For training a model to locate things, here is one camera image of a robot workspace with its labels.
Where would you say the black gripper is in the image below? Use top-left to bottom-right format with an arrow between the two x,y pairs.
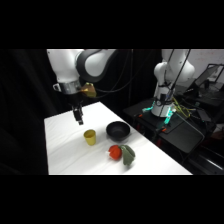
67,94 -> 85,126

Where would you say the yellow plastic cup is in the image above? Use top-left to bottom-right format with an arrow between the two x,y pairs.
82,129 -> 97,147

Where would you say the black bowl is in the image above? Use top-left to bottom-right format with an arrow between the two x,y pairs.
105,120 -> 131,142

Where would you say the tan wrist attachment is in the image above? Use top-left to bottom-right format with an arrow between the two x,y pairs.
80,82 -> 98,99

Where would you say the red plush pepper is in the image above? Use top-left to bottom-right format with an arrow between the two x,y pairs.
107,144 -> 123,161

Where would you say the black curtain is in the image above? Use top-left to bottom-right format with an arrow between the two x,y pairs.
0,49 -> 164,176

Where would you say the green plush toy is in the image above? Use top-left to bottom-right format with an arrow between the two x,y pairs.
119,144 -> 137,167

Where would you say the black robot stand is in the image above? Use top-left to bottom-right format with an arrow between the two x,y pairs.
122,97 -> 207,155

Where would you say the dark laptop screen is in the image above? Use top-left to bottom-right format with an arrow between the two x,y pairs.
194,63 -> 224,92

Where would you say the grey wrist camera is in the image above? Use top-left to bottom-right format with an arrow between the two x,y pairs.
52,82 -> 63,93

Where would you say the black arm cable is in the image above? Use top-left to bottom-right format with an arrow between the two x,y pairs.
95,49 -> 135,95

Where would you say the yellow-green cable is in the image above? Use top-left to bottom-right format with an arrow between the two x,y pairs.
171,96 -> 198,119

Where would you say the black base cable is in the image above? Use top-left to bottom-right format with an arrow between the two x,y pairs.
168,49 -> 193,98

